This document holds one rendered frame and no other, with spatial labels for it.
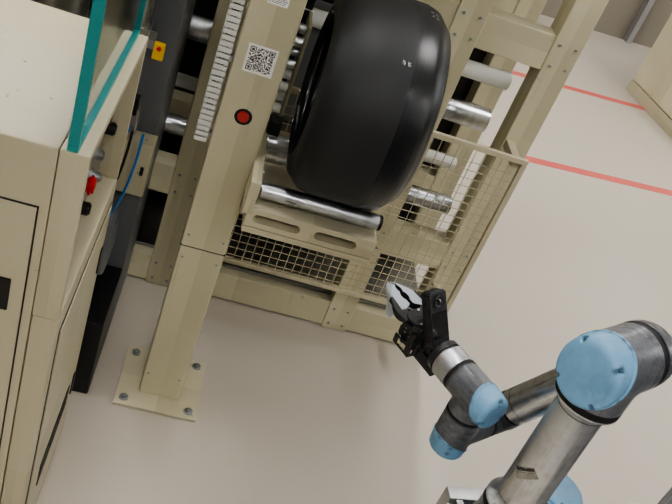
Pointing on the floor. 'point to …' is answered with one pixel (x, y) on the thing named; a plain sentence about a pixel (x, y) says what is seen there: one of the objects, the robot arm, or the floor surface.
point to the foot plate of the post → (128, 396)
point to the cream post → (218, 194)
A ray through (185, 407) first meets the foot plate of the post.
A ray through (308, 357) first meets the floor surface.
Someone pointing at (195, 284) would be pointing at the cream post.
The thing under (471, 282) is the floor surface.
